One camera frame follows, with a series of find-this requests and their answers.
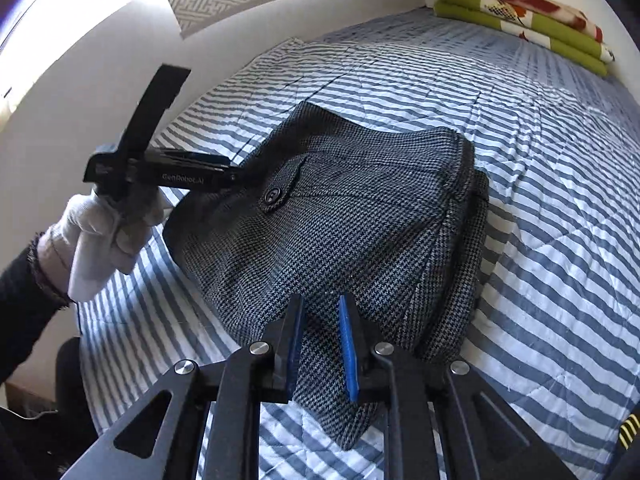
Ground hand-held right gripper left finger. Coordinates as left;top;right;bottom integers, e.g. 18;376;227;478
60;294;306;480

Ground person's left hand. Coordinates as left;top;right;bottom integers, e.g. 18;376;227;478
39;191;168;303

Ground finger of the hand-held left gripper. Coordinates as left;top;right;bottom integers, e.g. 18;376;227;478
222;157;261;186

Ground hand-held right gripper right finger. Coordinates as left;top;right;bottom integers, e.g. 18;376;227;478
337;292;581;480

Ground dark cloth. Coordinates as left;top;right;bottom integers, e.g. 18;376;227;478
0;336;98;480

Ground grey houndstooth pants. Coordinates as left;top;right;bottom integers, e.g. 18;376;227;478
162;101;491;452

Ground blue white striped blanket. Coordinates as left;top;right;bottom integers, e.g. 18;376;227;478
75;7;640;480

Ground person's left forearm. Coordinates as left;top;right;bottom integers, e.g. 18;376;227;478
0;240;76;388

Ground folded red green blanket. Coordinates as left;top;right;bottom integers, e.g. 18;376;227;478
432;0;615;78

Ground yellow black striped object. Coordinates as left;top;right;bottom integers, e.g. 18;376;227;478
619;414;640;450

